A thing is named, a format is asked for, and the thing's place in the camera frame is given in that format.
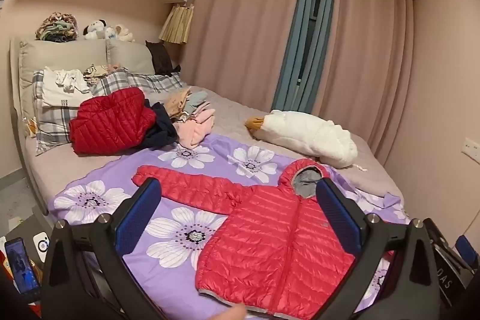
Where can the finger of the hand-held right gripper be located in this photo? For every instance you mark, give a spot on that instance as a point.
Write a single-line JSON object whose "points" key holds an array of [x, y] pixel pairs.
{"points": [[467, 248]]}

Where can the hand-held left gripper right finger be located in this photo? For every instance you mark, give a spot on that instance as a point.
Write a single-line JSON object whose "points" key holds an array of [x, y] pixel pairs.
{"points": [[339, 218]]}

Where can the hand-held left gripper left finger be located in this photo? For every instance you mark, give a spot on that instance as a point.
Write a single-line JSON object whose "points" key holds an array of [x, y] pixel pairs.
{"points": [[138, 218]]}

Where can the bright red hooded puffer jacket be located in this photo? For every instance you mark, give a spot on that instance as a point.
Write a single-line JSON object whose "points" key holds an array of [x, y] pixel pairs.
{"points": [[277, 230]]}

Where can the white folded clothes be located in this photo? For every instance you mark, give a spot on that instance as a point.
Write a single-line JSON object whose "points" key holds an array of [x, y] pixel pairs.
{"points": [[56, 91]]}

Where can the pile of patterned clothes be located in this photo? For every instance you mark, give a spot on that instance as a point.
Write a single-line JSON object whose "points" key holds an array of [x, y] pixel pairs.
{"points": [[56, 27]]}

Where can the purple floral blanket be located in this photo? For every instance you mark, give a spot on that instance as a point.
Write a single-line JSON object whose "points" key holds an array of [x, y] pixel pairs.
{"points": [[123, 170]]}

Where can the white goose plush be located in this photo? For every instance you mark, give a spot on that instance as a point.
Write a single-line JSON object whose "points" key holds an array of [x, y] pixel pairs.
{"points": [[307, 136]]}

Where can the navy garment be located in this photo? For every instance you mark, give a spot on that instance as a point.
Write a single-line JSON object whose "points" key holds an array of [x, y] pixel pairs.
{"points": [[161, 128]]}

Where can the dark red puffer jacket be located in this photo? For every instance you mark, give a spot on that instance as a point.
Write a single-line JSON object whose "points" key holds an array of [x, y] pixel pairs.
{"points": [[108, 121]]}

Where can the pink garment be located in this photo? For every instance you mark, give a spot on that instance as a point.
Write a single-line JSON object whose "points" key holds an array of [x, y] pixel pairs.
{"points": [[195, 128]]}

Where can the black box with white logo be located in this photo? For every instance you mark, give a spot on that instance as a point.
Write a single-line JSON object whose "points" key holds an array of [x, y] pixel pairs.
{"points": [[26, 230]]}

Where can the tan striped garment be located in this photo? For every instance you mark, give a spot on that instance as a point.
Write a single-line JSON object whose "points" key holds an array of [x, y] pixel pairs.
{"points": [[176, 100]]}

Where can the smartphone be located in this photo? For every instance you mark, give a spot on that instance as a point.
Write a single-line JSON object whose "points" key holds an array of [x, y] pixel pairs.
{"points": [[22, 267]]}

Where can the plaid pillow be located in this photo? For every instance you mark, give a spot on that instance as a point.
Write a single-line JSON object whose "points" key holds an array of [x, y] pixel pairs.
{"points": [[52, 125], [157, 82]]}

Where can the cartoon print cloth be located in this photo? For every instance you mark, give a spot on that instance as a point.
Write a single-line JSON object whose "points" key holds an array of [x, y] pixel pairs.
{"points": [[97, 72]]}

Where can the pink curtain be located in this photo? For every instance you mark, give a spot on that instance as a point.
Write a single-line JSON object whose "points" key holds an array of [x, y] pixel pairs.
{"points": [[367, 61], [243, 24]]}

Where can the black cat cushion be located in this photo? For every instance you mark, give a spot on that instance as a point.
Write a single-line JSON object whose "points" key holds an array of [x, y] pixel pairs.
{"points": [[161, 57]]}

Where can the grey headboard cushion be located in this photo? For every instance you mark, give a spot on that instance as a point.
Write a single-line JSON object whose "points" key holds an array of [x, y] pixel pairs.
{"points": [[60, 57], [129, 55]]}

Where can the blue curtain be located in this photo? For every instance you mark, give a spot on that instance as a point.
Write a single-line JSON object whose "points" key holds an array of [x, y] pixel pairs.
{"points": [[296, 42]]}

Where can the cream plush toy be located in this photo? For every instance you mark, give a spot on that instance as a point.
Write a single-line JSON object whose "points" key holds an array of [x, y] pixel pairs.
{"points": [[123, 32]]}

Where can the white and black dog plush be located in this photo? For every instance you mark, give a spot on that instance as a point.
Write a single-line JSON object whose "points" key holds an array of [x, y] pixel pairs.
{"points": [[95, 28]]}

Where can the pleated lampshade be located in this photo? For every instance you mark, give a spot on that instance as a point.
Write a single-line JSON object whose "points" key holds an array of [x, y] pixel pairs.
{"points": [[176, 24]]}

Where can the wall socket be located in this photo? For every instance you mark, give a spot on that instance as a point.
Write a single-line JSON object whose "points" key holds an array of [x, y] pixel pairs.
{"points": [[471, 147]]}

